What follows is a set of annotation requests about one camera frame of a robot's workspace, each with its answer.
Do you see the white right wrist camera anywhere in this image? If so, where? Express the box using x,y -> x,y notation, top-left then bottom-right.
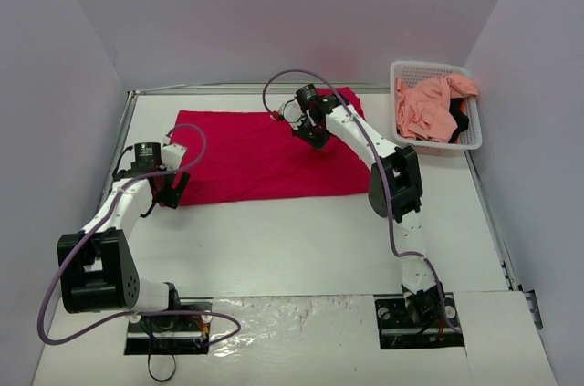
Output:
271,99 -> 304,125

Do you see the white plastic laundry basket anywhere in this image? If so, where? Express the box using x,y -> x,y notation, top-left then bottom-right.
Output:
390,61 -> 483,154

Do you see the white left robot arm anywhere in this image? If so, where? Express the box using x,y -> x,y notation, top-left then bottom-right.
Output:
57,142 -> 190,329

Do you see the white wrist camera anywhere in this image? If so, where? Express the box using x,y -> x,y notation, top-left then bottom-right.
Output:
161,133 -> 187,172
271,99 -> 304,125

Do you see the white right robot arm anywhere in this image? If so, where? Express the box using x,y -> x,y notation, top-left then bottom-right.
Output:
281,84 -> 442,325

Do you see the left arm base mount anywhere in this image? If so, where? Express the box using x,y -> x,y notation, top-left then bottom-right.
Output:
124,315 -> 211,356

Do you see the thin black cable loop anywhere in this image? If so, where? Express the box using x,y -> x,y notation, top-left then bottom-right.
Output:
146,349 -> 179,381

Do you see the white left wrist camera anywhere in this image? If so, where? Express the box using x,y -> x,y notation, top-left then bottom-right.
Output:
161,133 -> 187,172

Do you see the red t-shirt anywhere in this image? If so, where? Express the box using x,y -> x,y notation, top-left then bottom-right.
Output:
172,110 -> 370,205

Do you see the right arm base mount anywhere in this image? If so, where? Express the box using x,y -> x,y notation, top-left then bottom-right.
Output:
374,287 -> 464,350

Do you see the salmon pink t-shirt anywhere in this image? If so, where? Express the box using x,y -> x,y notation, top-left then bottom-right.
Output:
394,73 -> 479,143

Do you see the black garment in basket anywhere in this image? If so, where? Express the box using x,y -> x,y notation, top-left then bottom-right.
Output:
449,98 -> 470,143

